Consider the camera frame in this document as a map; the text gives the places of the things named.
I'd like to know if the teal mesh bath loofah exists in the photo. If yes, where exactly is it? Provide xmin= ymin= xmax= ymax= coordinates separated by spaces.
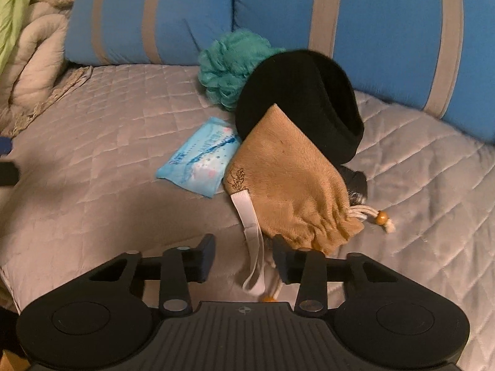
xmin=198 ymin=29 xmax=287 ymax=112

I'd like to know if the light blue tissue pack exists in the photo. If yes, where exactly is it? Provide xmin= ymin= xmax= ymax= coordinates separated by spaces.
xmin=156 ymin=116 xmax=242 ymax=198

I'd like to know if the light green cloth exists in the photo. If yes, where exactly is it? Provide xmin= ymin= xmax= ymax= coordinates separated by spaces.
xmin=0 ymin=0 xmax=29 ymax=70

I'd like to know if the tan drawstring pouch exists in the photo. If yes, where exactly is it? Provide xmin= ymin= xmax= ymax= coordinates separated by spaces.
xmin=223 ymin=103 xmax=396 ymax=302

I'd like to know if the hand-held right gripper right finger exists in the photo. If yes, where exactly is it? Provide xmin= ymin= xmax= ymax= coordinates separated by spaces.
xmin=273 ymin=236 xmax=391 ymax=314

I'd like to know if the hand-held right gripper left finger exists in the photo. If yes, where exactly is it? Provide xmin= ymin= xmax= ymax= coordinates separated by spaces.
xmin=88 ymin=234 xmax=216 ymax=314

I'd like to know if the blue grey-striped pillow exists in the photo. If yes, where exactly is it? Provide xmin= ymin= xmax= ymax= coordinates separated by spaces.
xmin=64 ymin=0 xmax=236 ymax=66
xmin=232 ymin=0 xmax=495 ymax=142

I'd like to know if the black knit hat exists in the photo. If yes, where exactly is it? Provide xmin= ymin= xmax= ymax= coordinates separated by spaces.
xmin=235 ymin=49 xmax=365 ymax=165

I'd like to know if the beige comforter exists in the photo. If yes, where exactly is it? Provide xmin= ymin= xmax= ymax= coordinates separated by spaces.
xmin=0 ymin=0 xmax=101 ymax=132

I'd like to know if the grey quilted bedspread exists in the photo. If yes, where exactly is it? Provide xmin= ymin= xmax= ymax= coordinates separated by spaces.
xmin=0 ymin=62 xmax=495 ymax=318

